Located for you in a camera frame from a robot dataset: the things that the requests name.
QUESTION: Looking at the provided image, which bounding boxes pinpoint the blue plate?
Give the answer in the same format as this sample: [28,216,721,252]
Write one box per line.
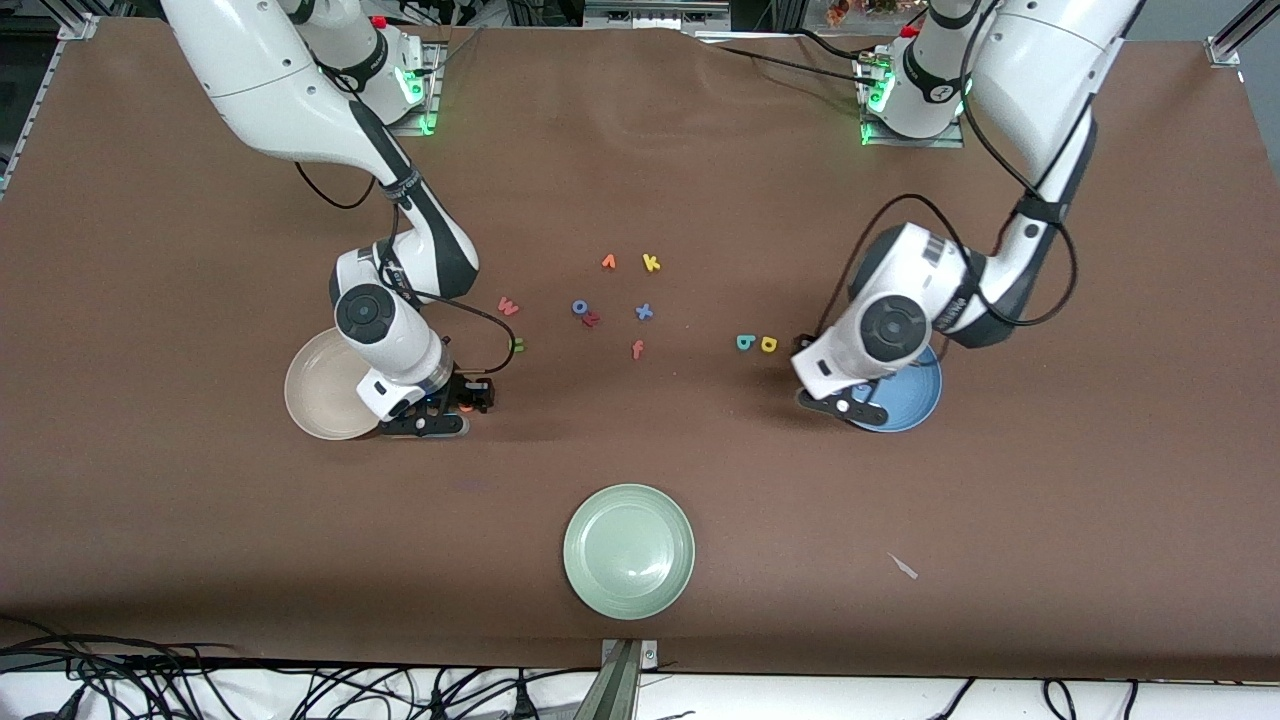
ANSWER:
[845,345,943,433]

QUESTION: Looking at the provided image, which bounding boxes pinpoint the beige brown plate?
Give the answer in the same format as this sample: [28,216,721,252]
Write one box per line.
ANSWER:
[284,326,387,441]

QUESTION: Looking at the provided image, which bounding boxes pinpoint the brown table cover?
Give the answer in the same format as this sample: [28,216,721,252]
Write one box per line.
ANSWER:
[0,15,1280,683]

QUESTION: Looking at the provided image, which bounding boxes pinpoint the green plate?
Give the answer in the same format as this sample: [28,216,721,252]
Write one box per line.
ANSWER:
[563,484,696,621]

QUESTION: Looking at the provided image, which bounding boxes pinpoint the orange dried plant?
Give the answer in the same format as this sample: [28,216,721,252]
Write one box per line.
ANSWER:
[825,0,926,26]

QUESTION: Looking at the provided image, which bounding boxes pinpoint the grey metal beam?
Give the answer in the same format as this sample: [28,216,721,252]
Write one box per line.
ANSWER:
[585,0,731,31]

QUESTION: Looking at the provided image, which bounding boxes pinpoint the long black looping cable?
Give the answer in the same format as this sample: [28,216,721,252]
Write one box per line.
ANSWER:
[293,160,379,212]

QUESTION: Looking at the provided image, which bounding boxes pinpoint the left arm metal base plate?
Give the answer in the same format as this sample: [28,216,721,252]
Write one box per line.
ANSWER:
[855,55,966,149]

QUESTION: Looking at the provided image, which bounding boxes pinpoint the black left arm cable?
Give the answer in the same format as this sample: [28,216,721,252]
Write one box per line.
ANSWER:
[815,0,1079,346]

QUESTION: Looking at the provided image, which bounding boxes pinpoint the black cable on table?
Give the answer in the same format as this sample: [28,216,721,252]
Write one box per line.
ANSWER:
[690,28,881,91]

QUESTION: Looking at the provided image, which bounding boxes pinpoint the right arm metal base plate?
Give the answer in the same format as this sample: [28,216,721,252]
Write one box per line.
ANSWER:
[385,40,442,136]

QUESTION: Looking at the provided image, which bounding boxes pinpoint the metal table edge bracket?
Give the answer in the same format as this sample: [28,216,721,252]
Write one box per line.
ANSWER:
[598,638,659,720]

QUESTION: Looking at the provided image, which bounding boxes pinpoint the black floor cable bundle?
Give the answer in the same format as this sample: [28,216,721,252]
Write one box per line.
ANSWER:
[0,615,601,720]

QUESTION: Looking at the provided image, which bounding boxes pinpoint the aluminium frame rail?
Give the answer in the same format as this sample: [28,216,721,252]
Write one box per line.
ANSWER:
[0,12,101,201]

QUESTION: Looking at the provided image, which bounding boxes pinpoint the aluminium frame profile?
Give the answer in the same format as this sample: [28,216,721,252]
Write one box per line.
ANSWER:
[1205,0,1280,69]

